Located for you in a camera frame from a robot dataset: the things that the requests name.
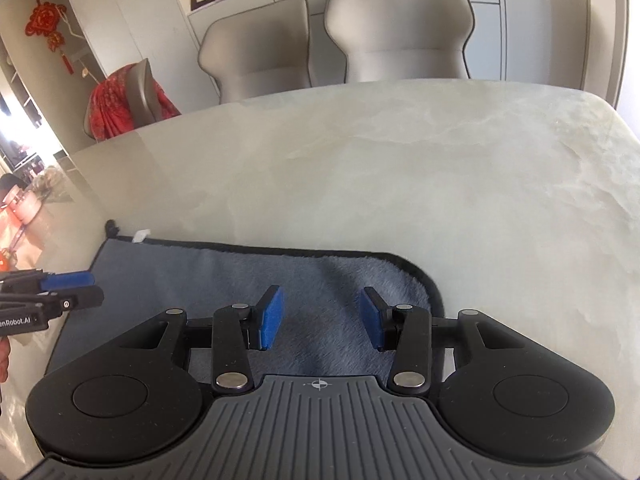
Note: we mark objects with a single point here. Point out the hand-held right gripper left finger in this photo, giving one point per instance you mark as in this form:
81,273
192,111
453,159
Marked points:
272,316

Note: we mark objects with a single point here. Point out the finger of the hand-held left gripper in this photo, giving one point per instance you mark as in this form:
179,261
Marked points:
70,280
80,299

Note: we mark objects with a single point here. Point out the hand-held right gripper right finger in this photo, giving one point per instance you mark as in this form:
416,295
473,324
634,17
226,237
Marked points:
371,316

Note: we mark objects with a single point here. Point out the grey-blue towel with black trim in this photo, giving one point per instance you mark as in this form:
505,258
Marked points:
325,280

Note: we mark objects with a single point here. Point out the pink pot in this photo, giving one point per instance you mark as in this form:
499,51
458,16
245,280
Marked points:
21,206

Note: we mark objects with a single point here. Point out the chair with red cloth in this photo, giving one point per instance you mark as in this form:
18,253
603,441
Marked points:
112,105

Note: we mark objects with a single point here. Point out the grey chair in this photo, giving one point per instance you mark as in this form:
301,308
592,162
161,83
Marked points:
139,90

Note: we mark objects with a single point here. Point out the beige upholstered chair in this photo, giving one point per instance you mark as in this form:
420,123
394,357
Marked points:
400,30
255,50

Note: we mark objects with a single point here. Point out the red knot wall ornament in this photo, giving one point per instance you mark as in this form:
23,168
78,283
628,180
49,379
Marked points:
46,19

